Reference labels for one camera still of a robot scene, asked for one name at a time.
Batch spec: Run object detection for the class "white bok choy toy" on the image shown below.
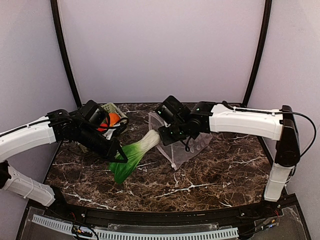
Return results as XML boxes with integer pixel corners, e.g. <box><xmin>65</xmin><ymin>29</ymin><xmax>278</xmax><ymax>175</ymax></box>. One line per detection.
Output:
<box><xmin>108</xmin><ymin>129</ymin><xmax>161</xmax><ymax>184</ymax></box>

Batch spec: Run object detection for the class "clear zip top bag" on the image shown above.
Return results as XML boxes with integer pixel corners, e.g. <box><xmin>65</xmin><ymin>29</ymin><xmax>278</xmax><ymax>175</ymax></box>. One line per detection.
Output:
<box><xmin>147</xmin><ymin>111</ymin><xmax>214</xmax><ymax>171</ymax></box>

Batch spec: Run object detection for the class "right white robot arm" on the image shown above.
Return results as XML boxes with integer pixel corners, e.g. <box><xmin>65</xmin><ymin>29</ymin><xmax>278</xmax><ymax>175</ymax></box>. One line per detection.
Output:
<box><xmin>155</xmin><ymin>95</ymin><xmax>301</xmax><ymax>202</ymax></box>

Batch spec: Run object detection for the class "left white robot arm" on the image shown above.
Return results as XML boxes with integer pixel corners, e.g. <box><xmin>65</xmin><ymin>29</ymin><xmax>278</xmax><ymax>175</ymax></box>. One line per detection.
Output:
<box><xmin>0</xmin><ymin>100</ymin><xmax>128</xmax><ymax>207</ymax></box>

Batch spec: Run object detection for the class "red pepper toy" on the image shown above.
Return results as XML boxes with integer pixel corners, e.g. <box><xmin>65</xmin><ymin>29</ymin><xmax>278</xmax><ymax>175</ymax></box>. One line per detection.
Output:
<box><xmin>97</xmin><ymin>123</ymin><xmax>109</xmax><ymax>132</ymax></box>

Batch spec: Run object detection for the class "beige perforated plastic basket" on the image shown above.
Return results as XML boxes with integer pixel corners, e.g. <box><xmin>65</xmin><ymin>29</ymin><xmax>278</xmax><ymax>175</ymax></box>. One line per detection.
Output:
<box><xmin>79</xmin><ymin>102</ymin><xmax>129</xmax><ymax>153</ymax></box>

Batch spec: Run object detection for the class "orange fruit toy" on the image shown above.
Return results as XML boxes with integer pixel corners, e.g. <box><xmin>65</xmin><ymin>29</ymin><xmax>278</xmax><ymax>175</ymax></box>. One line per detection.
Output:
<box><xmin>106</xmin><ymin>112</ymin><xmax>121</xmax><ymax>127</ymax></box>

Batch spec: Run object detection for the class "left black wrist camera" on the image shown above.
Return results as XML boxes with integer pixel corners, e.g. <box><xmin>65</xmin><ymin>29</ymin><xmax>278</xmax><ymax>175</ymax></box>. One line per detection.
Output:
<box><xmin>102</xmin><ymin>117</ymin><xmax>130</xmax><ymax>140</ymax></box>

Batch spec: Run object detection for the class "white slotted cable duct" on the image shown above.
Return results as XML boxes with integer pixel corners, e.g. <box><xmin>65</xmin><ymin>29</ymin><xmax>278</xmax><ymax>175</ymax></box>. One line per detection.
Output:
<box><xmin>31</xmin><ymin>214</ymin><xmax>239</xmax><ymax>240</ymax></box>

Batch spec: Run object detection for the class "left black frame post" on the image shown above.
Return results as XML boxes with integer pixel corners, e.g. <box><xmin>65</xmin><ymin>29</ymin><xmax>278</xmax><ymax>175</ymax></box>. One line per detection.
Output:
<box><xmin>50</xmin><ymin>0</ymin><xmax>82</xmax><ymax>109</ymax></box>

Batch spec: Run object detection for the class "black frame post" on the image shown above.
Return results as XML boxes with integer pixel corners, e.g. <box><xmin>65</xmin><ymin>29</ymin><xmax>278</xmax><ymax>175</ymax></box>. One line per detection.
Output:
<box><xmin>242</xmin><ymin>0</ymin><xmax>273</xmax><ymax>107</ymax></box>
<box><xmin>50</xmin><ymin>0</ymin><xmax>82</xmax><ymax>109</ymax></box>

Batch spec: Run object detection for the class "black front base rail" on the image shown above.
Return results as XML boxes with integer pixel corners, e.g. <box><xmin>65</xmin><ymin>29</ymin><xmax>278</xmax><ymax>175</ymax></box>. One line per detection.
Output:
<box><xmin>14</xmin><ymin>194</ymin><xmax>313</xmax><ymax>240</ymax></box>

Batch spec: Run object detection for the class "right black frame post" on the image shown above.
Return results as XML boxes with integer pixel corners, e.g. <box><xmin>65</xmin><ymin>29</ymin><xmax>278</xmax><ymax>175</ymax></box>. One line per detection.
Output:
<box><xmin>242</xmin><ymin>0</ymin><xmax>273</xmax><ymax>107</ymax></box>

